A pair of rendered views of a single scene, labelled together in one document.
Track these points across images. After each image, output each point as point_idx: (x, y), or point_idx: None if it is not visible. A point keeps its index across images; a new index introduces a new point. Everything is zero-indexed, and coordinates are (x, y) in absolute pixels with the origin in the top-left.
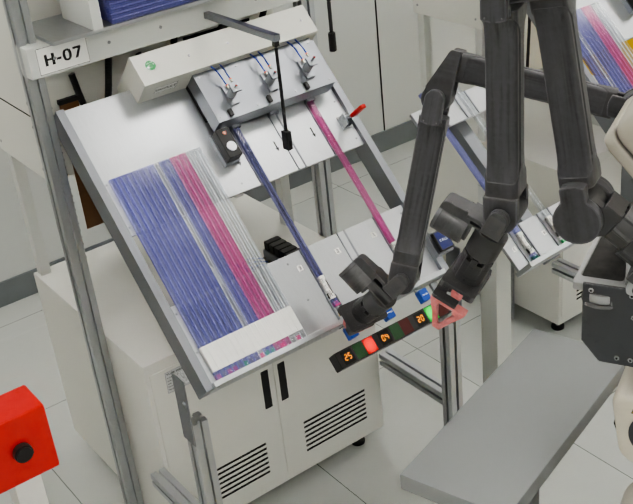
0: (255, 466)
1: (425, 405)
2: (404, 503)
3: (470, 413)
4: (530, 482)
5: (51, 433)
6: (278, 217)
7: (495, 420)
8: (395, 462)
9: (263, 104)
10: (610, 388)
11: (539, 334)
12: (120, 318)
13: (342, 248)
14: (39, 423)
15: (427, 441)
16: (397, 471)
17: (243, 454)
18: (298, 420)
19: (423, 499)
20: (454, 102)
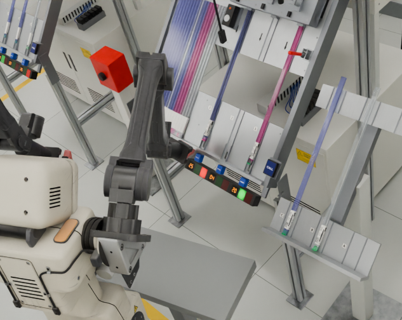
0: (253, 183)
1: (383, 265)
2: (278, 272)
3: (158, 239)
4: (96, 275)
5: (113, 79)
6: (381, 86)
7: (151, 251)
8: (316, 260)
9: (258, 7)
10: (193, 314)
11: (246, 264)
12: (241, 64)
13: (235, 119)
14: (107, 71)
15: (341, 273)
16: (307, 262)
17: None
18: (277, 186)
19: (284, 281)
20: (362, 103)
